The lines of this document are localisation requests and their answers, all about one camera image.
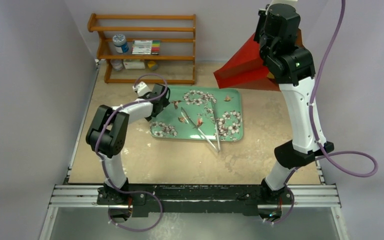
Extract green floral tray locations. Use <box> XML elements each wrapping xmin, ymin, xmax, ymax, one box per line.
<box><xmin>150</xmin><ymin>85</ymin><xmax>244</xmax><ymax>142</ymax></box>

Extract red paper bag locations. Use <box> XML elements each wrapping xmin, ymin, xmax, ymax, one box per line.
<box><xmin>213</xmin><ymin>29</ymin><xmax>303</xmax><ymax>92</ymax></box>

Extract metal tongs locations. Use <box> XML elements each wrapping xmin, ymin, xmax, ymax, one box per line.
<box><xmin>180</xmin><ymin>107</ymin><xmax>221</xmax><ymax>153</ymax></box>

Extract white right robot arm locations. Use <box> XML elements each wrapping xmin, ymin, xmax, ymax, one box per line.
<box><xmin>253</xmin><ymin>0</ymin><xmax>334</xmax><ymax>204</ymax></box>

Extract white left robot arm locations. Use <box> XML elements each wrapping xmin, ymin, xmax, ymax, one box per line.
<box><xmin>85</xmin><ymin>82</ymin><xmax>171</xmax><ymax>205</ymax></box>

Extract yellow grey cube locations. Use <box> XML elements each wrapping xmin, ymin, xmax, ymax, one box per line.
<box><xmin>147</xmin><ymin>60</ymin><xmax>159</xmax><ymax>71</ymax></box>

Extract small white box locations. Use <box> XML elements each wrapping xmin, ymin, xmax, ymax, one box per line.
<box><xmin>123</xmin><ymin>59</ymin><xmax>146</xmax><ymax>70</ymax></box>

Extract coloured marker set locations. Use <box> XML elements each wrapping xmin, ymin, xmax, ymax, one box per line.
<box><xmin>131</xmin><ymin>39</ymin><xmax>161</xmax><ymax>55</ymax></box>

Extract clear plastic bottle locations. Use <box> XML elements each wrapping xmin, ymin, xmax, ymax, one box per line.
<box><xmin>110</xmin><ymin>59</ymin><xmax>124</xmax><ymax>72</ymax></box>

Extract blue lidded jar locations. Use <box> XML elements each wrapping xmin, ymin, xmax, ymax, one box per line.
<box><xmin>112</xmin><ymin>34</ymin><xmax>129</xmax><ymax>54</ymax></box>

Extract wooden shelf rack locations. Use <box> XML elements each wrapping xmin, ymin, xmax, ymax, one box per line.
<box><xmin>87</xmin><ymin>13</ymin><xmax>197</xmax><ymax>85</ymax></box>

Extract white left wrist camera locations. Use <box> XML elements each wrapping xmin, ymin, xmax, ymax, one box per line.
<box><xmin>132</xmin><ymin>81</ymin><xmax>151</xmax><ymax>97</ymax></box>

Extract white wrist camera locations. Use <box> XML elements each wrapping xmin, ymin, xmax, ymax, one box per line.
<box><xmin>270</xmin><ymin>0</ymin><xmax>298</xmax><ymax>7</ymax></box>
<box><xmin>132</xmin><ymin>81</ymin><xmax>151</xmax><ymax>97</ymax></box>

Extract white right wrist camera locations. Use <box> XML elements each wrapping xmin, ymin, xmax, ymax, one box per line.
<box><xmin>270</xmin><ymin>0</ymin><xmax>298</xmax><ymax>7</ymax></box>

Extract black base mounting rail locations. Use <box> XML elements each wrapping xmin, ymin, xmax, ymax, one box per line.
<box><xmin>97</xmin><ymin>183</ymin><xmax>293</xmax><ymax>220</ymax></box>

